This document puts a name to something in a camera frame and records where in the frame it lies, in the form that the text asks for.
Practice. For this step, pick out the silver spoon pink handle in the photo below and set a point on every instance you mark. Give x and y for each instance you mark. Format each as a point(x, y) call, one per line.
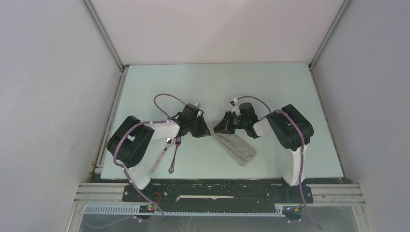
point(169, 143)

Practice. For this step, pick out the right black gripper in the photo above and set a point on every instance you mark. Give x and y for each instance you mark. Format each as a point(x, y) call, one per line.
point(224, 125)

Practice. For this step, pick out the iridescent fork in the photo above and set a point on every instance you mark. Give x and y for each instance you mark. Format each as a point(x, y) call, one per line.
point(172, 165)

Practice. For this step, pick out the grey cloth napkin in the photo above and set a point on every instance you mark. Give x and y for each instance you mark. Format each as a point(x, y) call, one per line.
point(237, 148)

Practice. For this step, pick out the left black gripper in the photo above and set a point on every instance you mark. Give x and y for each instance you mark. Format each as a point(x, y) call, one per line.
point(204, 131)

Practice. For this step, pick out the left aluminium frame post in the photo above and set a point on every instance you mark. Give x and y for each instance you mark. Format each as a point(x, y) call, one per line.
point(95, 18)

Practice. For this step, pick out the right aluminium frame post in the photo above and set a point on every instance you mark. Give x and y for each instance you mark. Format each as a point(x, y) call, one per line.
point(331, 30)

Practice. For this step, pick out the aluminium frame post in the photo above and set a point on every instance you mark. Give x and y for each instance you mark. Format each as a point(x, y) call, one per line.
point(95, 18)
point(331, 30)

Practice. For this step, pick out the white cable duct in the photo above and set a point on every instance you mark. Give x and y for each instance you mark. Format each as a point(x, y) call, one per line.
point(150, 210)

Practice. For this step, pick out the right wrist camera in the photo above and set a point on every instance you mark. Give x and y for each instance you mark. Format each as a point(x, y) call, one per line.
point(234, 107)

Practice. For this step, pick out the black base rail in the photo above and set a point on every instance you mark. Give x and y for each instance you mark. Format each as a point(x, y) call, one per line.
point(219, 195)

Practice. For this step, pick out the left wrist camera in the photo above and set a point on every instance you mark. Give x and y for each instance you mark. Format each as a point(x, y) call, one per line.
point(200, 112)

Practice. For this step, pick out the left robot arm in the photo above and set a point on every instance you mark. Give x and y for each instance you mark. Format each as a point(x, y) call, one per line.
point(130, 141)

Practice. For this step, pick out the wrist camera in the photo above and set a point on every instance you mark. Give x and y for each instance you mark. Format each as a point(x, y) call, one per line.
point(200, 112)
point(234, 107)

